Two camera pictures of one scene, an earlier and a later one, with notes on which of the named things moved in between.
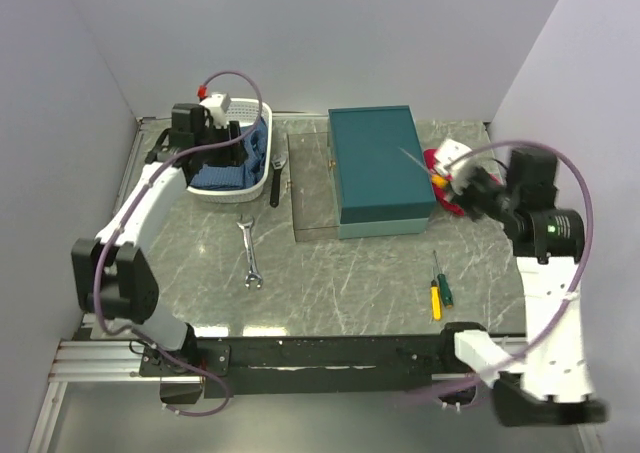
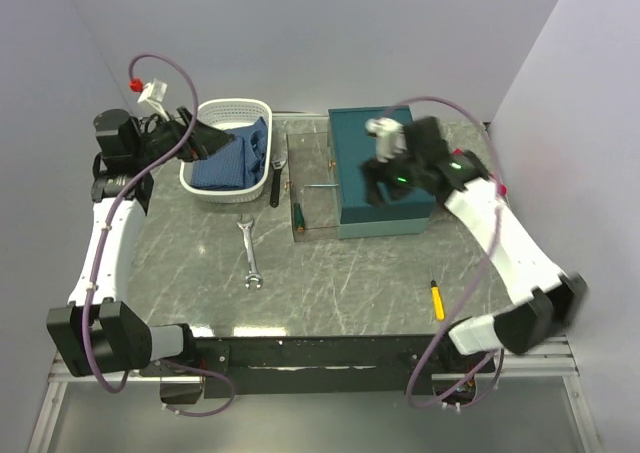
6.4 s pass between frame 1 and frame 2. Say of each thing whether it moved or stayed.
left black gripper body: moved
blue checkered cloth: stayed
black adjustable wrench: stayed
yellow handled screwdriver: stayed
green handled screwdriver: moved
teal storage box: stayed
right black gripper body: moved
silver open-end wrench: stayed
